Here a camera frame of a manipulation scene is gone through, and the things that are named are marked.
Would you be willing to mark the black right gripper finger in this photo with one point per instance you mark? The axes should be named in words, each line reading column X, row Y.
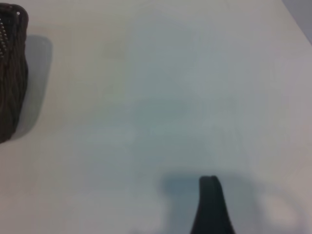
column 212, row 212

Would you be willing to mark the dark brown woven basket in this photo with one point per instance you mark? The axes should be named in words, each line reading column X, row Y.
column 12, row 85

